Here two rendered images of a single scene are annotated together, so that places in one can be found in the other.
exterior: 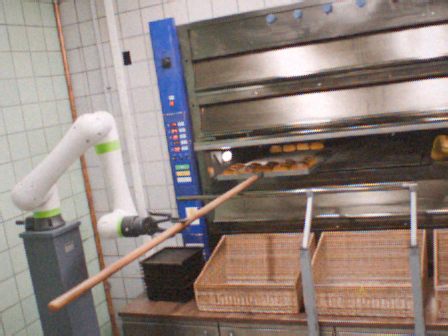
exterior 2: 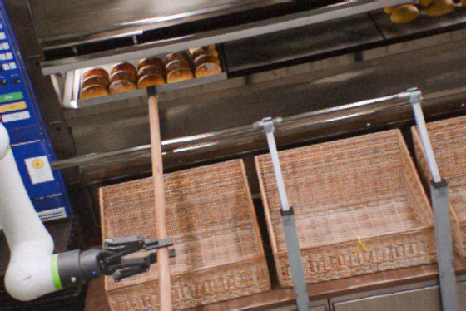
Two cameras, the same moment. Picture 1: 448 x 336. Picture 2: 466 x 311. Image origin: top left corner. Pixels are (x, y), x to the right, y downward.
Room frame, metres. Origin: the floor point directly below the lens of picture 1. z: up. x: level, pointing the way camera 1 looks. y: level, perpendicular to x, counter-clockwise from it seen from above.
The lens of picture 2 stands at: (0.23, 0.82, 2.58)
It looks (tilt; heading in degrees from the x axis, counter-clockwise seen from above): 30 degrees down; 336
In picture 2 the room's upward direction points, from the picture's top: 11 degrees counter-clockwise
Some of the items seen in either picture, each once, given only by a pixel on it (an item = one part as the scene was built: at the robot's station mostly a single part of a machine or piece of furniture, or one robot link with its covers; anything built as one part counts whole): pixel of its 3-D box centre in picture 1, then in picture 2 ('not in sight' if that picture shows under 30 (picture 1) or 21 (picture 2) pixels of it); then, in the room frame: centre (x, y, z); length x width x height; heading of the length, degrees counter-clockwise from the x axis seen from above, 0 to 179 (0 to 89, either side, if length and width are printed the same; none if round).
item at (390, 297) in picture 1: (367, 270); (341, 204); (2.58, -0.63, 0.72); 0.56 x 0.49 x 0.28; 65
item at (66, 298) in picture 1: (187, 221); (161, 237); (2.19, 0.18, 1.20); 1.71 x 0.03 x 0.03; 156
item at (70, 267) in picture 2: (132, 226); (73, 267); (2.24, 0.42, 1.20); 0.12 x 0.06 x 0.09; 156
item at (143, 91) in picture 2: (271, 168); (151, 70); (3.22, -0.27, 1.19); 0.55 x 0.36 x 0.03; 66
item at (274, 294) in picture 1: (257, 270); (181, 236); (2.82, -0.09, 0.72); 0.56 x 0.49 x 0.28; 67
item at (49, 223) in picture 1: (39, 221); not in sight; (2.46, 0.89, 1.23); 0.26 x 0.15 x 0.06; 66
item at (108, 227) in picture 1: (113, 226); (33, 275); (2.28, 0.51, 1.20); 0.14 x 0.13 x 0.11; 66
